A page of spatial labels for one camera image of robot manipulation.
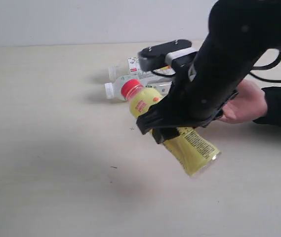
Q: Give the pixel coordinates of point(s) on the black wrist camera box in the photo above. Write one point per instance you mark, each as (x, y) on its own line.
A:
(158, 56)

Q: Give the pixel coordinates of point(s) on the yellow Nutri-Express bottle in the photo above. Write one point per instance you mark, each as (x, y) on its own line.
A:
(192, 151)

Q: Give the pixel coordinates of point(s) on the person's open hand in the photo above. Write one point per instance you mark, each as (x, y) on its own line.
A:
(250, 104)

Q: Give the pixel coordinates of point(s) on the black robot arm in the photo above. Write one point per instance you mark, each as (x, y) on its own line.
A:
(240, 32)

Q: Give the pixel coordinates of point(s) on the clear green-label drink bottle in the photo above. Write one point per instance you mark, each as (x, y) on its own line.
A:
(113, 89)

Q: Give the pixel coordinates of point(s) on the clear fruit-label bottle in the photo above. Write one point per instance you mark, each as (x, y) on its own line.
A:
(131, 66)

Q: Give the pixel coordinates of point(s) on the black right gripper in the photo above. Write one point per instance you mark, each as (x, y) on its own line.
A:
(201, 88)

